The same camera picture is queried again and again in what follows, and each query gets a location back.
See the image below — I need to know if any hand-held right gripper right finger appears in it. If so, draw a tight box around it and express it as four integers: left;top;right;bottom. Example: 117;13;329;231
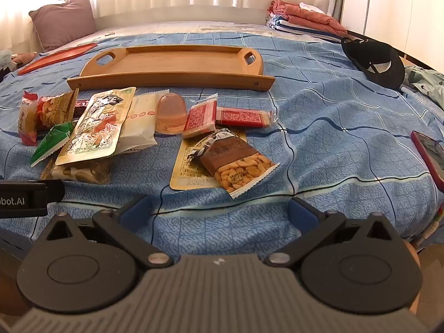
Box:
265;196;405;269

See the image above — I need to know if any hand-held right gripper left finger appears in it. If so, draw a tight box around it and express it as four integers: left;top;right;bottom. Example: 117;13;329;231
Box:
35;194;174;269

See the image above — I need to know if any clear nut bar packet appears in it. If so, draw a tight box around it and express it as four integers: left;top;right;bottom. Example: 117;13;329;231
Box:
41;160;112;185

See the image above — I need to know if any green snack packet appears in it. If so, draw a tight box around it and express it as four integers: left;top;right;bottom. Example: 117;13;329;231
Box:
29;121;77;168

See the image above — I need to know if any small red snack packet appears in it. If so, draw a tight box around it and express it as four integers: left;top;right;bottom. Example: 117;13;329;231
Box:
18;90;39;146

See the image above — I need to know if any brown peanut packet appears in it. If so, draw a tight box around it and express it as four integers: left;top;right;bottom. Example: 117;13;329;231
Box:
187;128;281;200

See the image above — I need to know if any white pastry packet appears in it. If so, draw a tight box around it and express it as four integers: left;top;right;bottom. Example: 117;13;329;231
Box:
118;94;158;155

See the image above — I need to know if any red gold peanut packet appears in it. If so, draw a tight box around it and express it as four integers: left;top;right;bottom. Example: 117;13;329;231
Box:
35;88;80;134

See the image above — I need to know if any silver gold snack packet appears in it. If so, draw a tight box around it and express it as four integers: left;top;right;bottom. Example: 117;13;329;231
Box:
55;87;137;166

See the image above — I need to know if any pink jelly cup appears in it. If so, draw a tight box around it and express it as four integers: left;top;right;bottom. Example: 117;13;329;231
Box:
155;92;188;136

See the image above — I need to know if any wooden tray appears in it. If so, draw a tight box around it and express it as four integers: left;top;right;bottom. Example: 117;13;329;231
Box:
67;44;276;92

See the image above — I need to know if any blue checked bed sheet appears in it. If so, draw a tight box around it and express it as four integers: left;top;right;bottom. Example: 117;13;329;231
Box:
0;33;439;254

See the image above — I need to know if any red phone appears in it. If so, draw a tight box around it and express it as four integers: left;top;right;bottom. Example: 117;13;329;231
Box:
411;131;444;193

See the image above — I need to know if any brown plush toy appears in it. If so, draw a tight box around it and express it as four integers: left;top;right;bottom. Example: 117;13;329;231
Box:
12;53;37;67

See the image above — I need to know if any red plastic tray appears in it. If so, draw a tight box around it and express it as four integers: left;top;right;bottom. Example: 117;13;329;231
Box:
17;42;98;76

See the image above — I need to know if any black cap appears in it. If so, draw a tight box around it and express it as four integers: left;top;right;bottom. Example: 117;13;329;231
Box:
341;36;406;90

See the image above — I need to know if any purple pillow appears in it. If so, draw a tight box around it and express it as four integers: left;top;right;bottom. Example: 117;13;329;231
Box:
29;0;98;52

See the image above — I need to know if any green garment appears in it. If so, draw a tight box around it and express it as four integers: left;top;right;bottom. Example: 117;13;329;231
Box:
404;65;444;110

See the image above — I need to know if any blue striped folded blanket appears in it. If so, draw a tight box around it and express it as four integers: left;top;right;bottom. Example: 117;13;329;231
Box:
266;13;347;42

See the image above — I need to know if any folded clothes stack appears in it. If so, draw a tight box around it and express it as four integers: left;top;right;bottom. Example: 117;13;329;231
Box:
267;0;347;35

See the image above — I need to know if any beige quilted mattress pad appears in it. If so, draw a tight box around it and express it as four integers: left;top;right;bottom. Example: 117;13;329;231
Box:
94;21;344;42

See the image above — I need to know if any white folded cloth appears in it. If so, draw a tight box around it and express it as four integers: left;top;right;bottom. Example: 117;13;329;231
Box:
299;2;325;14

